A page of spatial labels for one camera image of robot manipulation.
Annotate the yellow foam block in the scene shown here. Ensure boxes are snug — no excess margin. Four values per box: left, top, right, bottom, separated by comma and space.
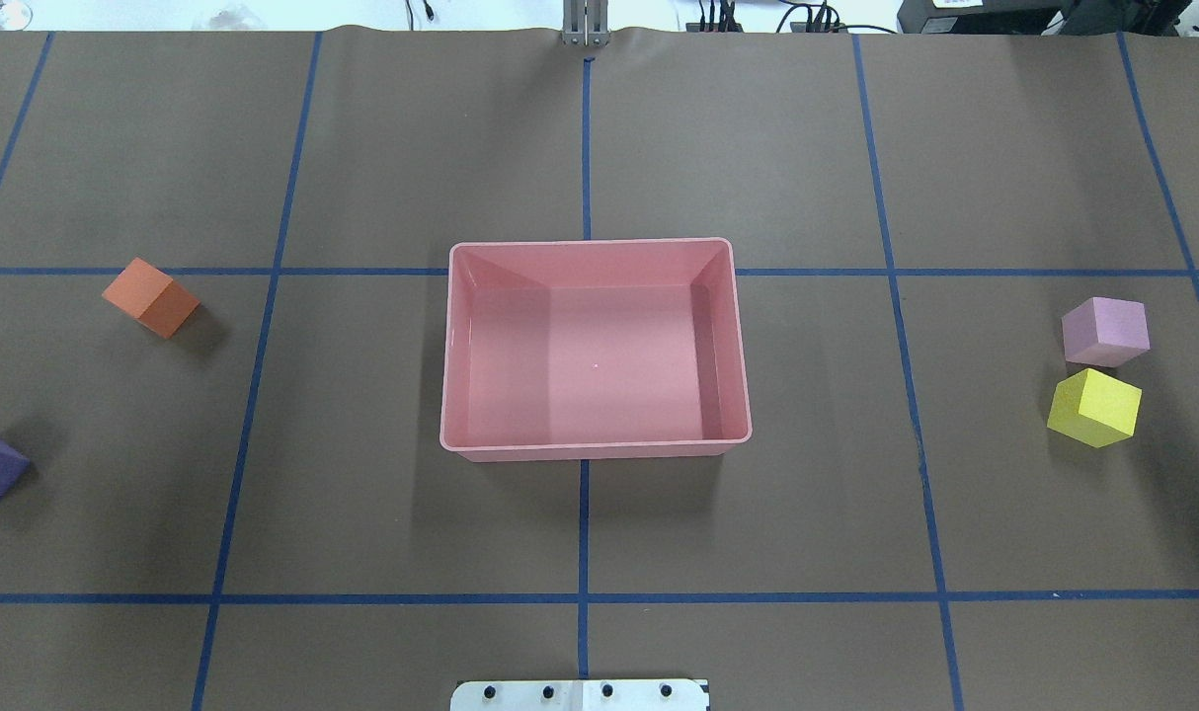
1046, 368, 1143, 448

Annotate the pink foam block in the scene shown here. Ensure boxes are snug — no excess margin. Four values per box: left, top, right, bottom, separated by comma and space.
1061, 297, 1152, 368

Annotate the pink plastic bin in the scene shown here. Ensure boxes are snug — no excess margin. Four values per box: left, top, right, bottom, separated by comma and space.
439, 237, 754, 462

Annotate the brown paper table cover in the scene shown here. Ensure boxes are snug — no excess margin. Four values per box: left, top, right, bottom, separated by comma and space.
0, 26, 1199, 710

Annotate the orange foam block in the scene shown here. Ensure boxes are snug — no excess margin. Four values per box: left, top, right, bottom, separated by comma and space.
102, 258, 200, 339

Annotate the aluminium frame post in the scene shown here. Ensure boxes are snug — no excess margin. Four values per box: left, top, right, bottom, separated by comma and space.
560, 0, 611, 48

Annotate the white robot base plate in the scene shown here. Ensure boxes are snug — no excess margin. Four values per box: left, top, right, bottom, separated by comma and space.
448, 677, 711, 710

